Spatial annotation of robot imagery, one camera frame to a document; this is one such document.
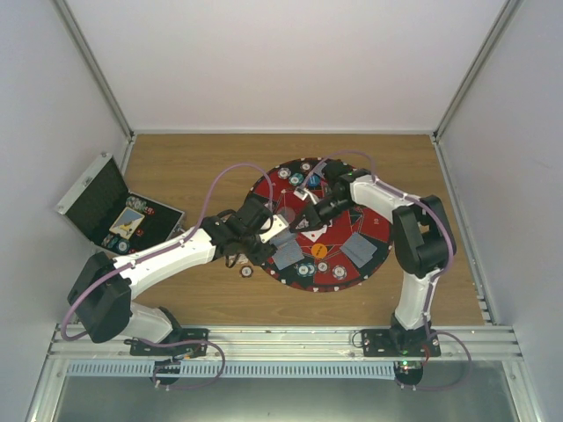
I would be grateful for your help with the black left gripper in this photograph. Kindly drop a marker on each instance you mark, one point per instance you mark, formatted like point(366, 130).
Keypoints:
point(259, 257)

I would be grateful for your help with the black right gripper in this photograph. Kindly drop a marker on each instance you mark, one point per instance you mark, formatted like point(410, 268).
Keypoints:
point(314, 218)

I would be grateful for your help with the eight of diamonds card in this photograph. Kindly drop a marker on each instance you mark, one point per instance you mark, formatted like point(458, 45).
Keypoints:
point(315, 235)

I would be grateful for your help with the orange 100 chip stack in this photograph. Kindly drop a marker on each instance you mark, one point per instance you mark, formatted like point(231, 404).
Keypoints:
point(246, 271)

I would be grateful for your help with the orange big blind button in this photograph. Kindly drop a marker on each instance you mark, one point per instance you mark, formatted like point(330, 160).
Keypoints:
point(319, 251)

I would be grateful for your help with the blue small blind button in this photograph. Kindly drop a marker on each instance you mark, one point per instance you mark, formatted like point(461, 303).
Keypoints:
point(313, 181)

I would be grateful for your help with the dealt card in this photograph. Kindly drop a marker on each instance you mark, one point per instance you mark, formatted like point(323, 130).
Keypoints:
point(359, 250)
point(288, 254)

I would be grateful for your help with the green 50 chip top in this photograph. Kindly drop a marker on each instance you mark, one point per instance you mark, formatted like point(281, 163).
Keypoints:
point(296, 179)

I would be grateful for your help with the green 50 chip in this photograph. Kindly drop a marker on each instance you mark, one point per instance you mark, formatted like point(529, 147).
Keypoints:
point(305, 270)
point(296, 179)

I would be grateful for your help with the green 50 chip bottom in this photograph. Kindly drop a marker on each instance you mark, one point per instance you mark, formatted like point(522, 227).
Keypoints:
point(305, 270)

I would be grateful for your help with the blue 10 chip bottom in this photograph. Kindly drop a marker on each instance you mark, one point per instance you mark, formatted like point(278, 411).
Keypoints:
point(339, 272)

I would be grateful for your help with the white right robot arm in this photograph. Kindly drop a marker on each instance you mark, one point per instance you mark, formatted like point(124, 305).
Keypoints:
point(423, 242)

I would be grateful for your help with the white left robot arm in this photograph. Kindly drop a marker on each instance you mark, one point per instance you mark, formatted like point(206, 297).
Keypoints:
point(102, 301)

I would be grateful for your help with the clear round dealer button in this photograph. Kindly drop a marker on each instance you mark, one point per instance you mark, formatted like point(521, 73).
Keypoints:
point(287, 213)

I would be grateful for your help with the round red black poker mat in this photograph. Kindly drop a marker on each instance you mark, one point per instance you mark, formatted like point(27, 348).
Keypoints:
point(360, 219)

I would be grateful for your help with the card box in case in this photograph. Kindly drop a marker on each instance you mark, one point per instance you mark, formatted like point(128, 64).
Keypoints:
point(127, 223)

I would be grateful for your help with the aluminium poker case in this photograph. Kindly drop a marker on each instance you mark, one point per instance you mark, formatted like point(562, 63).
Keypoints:
point(94, 202)

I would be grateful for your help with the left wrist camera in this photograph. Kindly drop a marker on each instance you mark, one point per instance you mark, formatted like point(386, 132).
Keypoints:
point(254, 214)

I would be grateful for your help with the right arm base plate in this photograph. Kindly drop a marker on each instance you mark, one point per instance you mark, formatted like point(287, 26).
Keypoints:
point(395, 342)

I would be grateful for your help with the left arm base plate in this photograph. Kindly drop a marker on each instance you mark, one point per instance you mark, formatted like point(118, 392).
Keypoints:
point(180, 342)

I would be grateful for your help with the slotted cable duct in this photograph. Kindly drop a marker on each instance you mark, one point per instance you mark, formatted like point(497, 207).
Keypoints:
point(235, 369)

